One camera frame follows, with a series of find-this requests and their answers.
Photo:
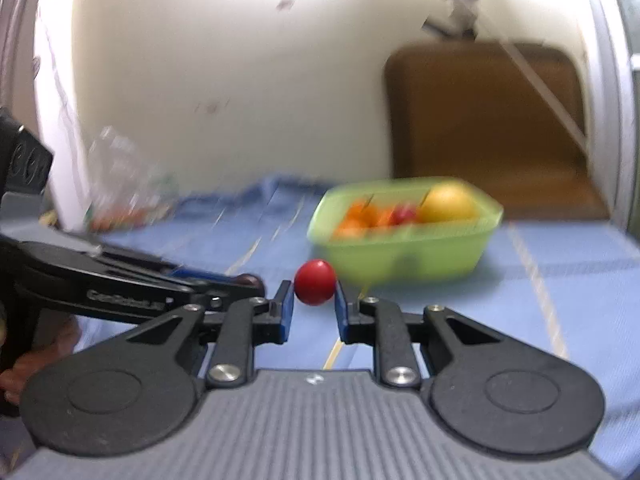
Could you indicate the clear plastic bag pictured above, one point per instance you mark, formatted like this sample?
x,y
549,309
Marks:
x,y
125,185

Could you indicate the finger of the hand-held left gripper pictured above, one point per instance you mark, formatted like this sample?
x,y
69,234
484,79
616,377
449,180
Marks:
x,y
125,265
100,295

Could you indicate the brown wooden board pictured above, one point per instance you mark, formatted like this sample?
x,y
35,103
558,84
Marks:
x,y
475,125

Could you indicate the person's left hand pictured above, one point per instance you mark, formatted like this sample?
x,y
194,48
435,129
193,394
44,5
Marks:
x,y
47,355

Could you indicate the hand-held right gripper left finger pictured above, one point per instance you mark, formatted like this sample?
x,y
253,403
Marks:
x,y
286,312

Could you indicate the grey door frame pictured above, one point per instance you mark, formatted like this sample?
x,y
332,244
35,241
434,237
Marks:
x,y
617,85

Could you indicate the dark purple tomato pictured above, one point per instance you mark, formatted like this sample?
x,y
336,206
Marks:
x,y
254,285

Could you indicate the large orange mandarin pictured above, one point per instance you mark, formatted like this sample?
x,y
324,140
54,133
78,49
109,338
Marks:
x,y
364,212

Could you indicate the blue cloth sheet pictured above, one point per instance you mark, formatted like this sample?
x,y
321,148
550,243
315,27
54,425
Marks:
x,y
500,285

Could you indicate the grey curtain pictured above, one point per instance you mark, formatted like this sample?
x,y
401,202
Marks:
x,y
17,35

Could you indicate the large yellow fruit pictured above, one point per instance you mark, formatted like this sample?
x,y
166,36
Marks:
x,y
446,204

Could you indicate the green plastic basin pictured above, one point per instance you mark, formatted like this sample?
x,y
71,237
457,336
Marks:
x,y
425,255

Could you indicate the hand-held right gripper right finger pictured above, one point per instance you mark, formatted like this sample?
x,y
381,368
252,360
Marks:
x,y
340,312

